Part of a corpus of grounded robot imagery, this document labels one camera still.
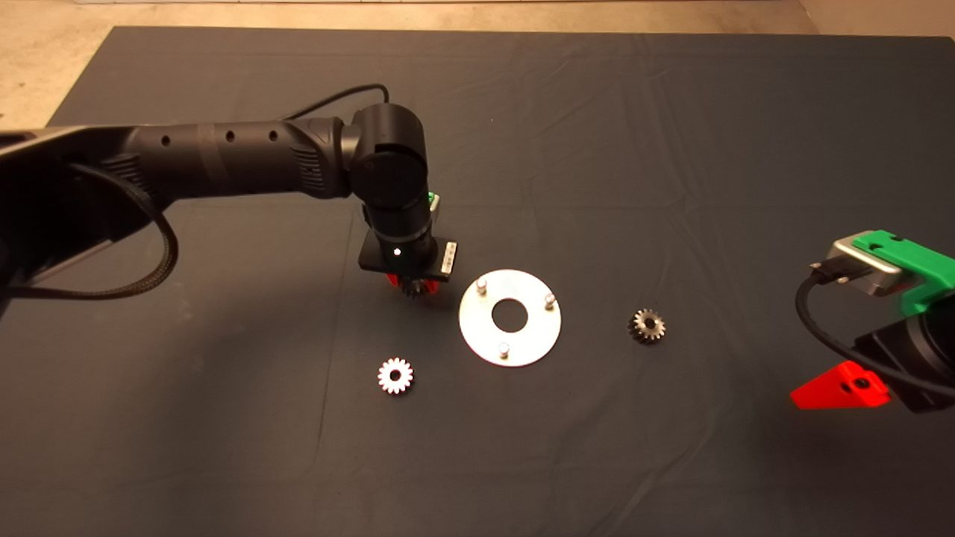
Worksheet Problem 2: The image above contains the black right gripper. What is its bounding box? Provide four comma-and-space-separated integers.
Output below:
790, 315, 937, 415

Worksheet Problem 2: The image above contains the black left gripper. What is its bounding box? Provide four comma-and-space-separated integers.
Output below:
358, 224, 457, 295

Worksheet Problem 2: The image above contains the round metal carrier plate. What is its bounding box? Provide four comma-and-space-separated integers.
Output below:
458, 269, 562, 368

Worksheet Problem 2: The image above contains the dark grey table cloth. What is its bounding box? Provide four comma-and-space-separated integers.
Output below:
0, 28, 955, 537

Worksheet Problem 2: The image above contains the black right camera cable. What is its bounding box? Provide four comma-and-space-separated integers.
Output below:
795, 261, 955, 400

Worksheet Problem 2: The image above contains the silver right camera box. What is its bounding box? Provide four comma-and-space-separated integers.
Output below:
810, 237, 915, 298

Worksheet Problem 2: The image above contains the green right camera mount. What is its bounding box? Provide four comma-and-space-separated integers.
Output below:
852, 230, 955, 318

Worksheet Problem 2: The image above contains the thin black left camera cable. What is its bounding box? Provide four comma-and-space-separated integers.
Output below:
282, 84, 390, 122

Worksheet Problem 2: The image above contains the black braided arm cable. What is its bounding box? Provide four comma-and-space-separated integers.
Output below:
0, 163, 180, 301

